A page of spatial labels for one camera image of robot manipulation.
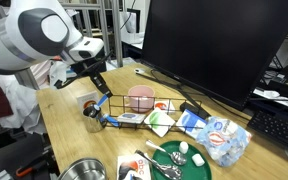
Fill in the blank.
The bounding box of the black keyboard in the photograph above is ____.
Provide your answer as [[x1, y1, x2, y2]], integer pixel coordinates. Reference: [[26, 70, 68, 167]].
[[248, 111, 288, 147]]

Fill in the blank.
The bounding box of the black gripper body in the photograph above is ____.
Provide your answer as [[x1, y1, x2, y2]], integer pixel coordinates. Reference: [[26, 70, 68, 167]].
[[71, 58, 107, 76]]

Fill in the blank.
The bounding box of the black wire rack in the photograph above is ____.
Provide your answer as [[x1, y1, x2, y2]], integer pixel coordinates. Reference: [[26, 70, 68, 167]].
[[104, 96, 206, 136]]

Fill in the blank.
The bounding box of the blue white plastic bag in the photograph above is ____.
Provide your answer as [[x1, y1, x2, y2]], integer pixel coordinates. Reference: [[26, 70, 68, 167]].
[[196, 116, 252, 167]]

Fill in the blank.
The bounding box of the steel bowl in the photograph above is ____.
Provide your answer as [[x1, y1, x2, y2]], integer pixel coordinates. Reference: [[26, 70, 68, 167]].
[[57, 158, 107, 180]]

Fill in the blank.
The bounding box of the blue circle card box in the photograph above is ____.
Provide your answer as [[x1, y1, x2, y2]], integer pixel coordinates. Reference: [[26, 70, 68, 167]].
[[117, 113, 146, 124]]

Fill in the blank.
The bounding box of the black power brick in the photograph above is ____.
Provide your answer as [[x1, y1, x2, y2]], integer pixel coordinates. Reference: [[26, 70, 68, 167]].
[[180, 102, 210, 119]]

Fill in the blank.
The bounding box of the silver spoon on plate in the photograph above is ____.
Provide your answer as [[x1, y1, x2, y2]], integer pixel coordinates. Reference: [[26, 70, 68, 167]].
[[146, 140, 187, 166]]

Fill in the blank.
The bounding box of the white marshmallow lower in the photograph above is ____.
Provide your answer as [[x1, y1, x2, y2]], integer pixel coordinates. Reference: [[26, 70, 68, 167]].
[[192, 154, 205, 167]]

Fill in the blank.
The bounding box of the white desk grommet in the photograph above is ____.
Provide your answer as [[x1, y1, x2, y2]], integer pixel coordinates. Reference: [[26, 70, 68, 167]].
[[134, 68, 145, 74]]

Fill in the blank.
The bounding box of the green round plate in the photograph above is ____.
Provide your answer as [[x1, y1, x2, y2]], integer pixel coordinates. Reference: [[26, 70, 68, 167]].
[[151, 140, 213, 180]]

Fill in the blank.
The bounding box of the white cloth pile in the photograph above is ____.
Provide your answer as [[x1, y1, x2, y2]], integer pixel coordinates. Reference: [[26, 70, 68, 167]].
[[0, 61, 67, 134]]

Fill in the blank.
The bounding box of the white marshmallow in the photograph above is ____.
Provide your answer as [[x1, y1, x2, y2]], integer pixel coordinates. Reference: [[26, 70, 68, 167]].
[[192, 154, 205, 167], [179, 141, 189, 154]]

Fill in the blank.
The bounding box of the pink mug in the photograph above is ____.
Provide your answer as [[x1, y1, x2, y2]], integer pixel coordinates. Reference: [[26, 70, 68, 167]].
[[124, 85, 155, 113]]

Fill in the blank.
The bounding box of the white marshmallow upper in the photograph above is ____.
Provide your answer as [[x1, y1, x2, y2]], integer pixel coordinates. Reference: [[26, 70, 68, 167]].
[[179, 141, 189, 154]]

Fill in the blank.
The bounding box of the blue white card box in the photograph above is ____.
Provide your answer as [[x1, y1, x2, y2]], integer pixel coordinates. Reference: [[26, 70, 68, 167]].
[[176, 109, 207, 139]]

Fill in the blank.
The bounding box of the green white card box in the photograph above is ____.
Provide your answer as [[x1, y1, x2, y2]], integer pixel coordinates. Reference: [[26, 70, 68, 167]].
[[144, 108, 175, 137]]

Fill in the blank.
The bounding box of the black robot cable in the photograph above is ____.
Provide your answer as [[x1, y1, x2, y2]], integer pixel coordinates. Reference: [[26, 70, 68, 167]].
[[55, 51, 113, 90]]

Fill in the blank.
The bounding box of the large black monitor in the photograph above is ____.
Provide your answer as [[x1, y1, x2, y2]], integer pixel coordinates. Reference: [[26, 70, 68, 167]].
[[142, 0, 288, 110]]

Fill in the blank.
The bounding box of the abc penguin card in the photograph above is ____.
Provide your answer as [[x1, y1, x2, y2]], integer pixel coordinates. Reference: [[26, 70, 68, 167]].
[[117, 154, 151, 180]]

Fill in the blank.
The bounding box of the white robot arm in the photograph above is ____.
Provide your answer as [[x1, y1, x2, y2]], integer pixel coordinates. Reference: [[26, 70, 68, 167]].
[[0, 0, 108, 93]]

